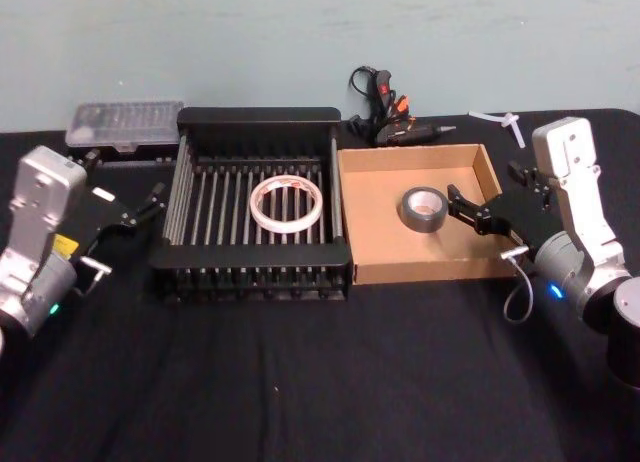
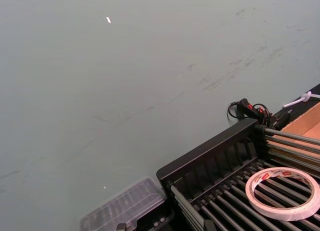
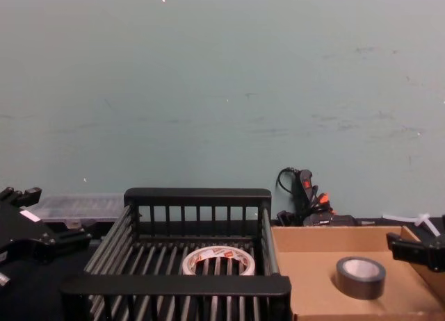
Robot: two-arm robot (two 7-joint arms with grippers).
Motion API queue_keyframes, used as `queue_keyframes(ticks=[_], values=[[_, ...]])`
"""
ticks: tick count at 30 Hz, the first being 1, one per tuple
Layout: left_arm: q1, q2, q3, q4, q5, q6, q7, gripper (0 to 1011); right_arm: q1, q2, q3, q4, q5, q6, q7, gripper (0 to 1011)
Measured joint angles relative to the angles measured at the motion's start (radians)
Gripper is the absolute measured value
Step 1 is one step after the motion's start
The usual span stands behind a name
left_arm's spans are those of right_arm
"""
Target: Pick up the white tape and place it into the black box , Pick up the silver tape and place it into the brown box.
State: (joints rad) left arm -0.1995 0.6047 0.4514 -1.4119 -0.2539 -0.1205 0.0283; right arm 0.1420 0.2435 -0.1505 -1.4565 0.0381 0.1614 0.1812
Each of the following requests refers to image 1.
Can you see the clear plastic case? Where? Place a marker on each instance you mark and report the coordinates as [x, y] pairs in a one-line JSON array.
[[125, 122]]

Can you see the shallow brown cardboard tray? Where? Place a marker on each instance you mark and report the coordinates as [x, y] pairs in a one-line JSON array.
[[380, 242]]

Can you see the roll of silver tape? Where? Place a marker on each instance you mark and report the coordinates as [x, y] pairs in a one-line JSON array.
[[422, 223]]

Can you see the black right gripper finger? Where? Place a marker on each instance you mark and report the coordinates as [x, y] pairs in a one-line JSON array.
[[541, 187], [470, 212]]

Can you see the plain pale wall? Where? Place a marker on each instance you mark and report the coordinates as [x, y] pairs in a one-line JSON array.
[[250, 32]]

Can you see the black rack with steel bars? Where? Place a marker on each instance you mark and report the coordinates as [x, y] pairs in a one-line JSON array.
[[250, 254]]

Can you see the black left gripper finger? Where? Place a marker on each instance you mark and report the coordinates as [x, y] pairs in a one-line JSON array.
[[91, 159], [150, 202]]

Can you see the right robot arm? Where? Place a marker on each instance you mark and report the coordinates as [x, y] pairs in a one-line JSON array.
[[565, 262]]

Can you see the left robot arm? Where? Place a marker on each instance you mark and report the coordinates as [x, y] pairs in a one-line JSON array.
[[35, 282]]

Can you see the black table cloth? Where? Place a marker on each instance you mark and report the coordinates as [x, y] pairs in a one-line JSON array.
[[300, 382]]

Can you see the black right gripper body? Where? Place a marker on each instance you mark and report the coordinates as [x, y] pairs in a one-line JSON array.
[[525, 219]]

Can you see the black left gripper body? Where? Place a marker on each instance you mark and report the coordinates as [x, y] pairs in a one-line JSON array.
[[97, 217]]

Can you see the roll of white tape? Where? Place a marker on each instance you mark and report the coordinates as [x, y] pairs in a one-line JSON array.
[[255, 204]]

